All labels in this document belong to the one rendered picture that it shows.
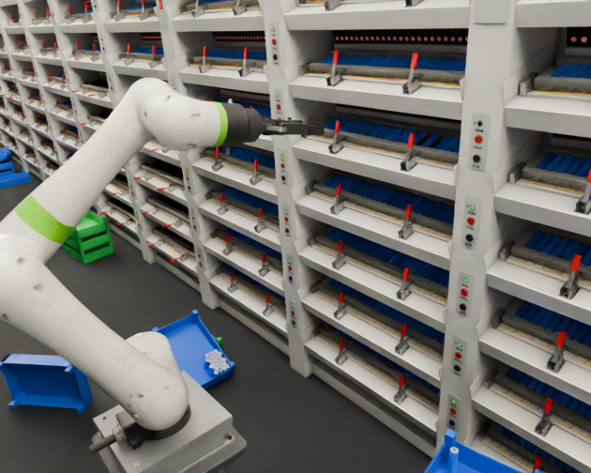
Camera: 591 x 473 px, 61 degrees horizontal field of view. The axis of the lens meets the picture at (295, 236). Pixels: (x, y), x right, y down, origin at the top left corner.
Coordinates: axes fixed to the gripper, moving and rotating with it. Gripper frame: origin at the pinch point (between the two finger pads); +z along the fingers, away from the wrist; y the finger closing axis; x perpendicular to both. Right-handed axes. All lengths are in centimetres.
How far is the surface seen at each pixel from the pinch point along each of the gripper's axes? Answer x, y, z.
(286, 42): 21.1, -30.4, 15.2
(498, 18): 25.6, 36.9, 13.5
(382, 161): -8.0, 5.4, 23.0
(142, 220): -72, -171, 33
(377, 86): 11.1, 3.0, 19.8
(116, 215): -82, -219, 37
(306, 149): -9.2, -23.2, 20.8
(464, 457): -64, 52, 8
